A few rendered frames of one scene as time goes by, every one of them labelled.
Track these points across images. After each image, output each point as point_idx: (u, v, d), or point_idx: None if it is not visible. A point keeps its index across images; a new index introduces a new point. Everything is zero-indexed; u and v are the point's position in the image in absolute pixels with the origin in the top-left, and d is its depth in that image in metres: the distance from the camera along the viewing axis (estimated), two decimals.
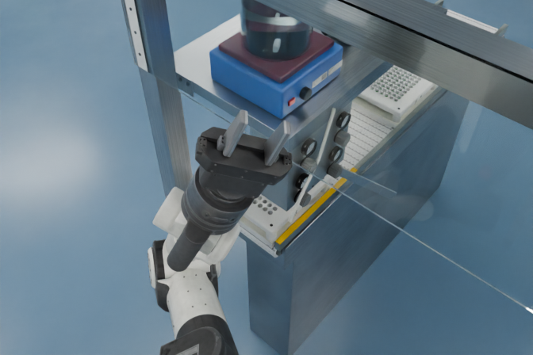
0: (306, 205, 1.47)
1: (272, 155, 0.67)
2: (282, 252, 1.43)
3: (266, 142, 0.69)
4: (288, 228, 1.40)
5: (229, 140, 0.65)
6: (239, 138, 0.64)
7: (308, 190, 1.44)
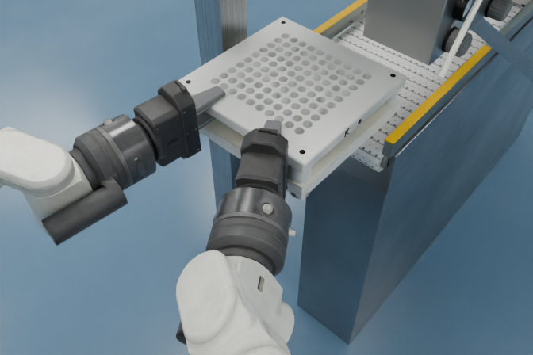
0: (362, 125, 0.80)
1: None
2: (389, 162, 0.91)
3: None
4: (402, 122, 0.88)
5: None
6: None
7: (368, 95, 0.78)
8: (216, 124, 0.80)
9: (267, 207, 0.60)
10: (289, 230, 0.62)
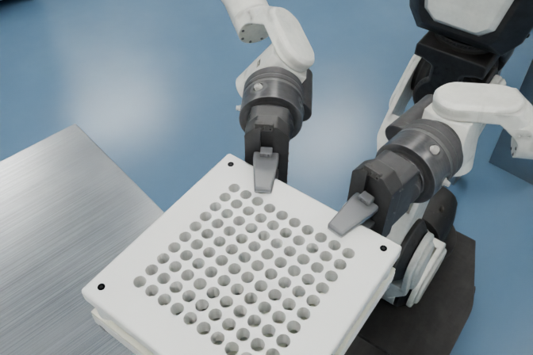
0: None
1: (277, 168, 0.68)
2: None
3: (254, 160, 0.69)
4: None
5: None
6: None
7: (145, 246, 0.60)
8: None
9: (258, 85, 0.74)
10: (240, 104, 0.77)
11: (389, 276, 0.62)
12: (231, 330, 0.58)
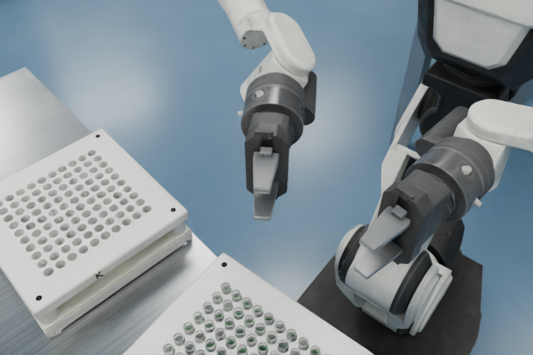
0: None
1: (277, 168, 0.68)
2: None
3: (254, 160, 0.69)
4: None
5: (272, 200, 0.71)
6: (274, 202, 0.70)
7: (12, 182, 0.85)
8: None
9: (259, 91, 0.75)
10: (243, 110, 0.78)
11: (183, 233, 0.84)
12: None
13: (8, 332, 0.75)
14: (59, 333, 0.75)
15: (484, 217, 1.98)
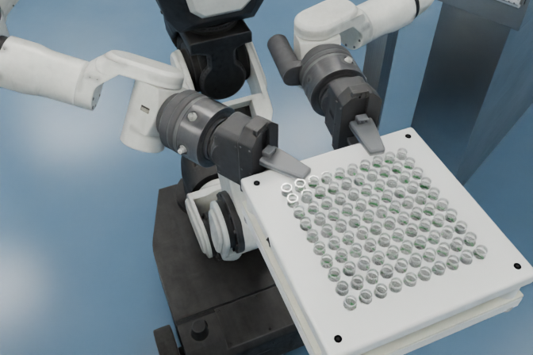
0: None
1: (286, 155, 0.69)
2: (527, 0, 1.26)
3: (263, 166, 0.68)
4: None
5: None
6: None
7: None
8: None
9: (191, 114, 0.70)
10: (182, 146, 0.71)
11: None
12: None
13: None
14: None
15: None
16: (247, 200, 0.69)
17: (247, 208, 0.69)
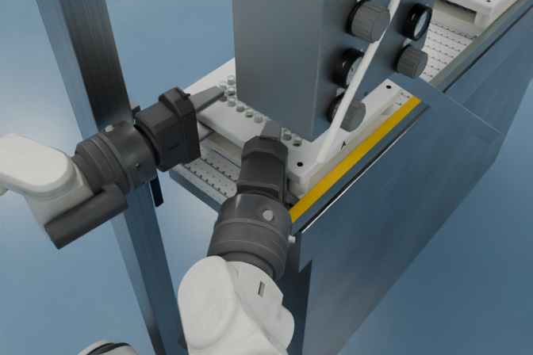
0: None
1: None
2: (297, 238, 0.76)
3: None
4: (308, 192, 0.73)
5: None
6: None
7: None
8: None
9: (268, 213, 0.61)
10: (289, 236, 0.63)
11: None
12: None
13: None
14: None
15: None
16: (299, 191, 0.73)
17: (306, 189, 0.74)
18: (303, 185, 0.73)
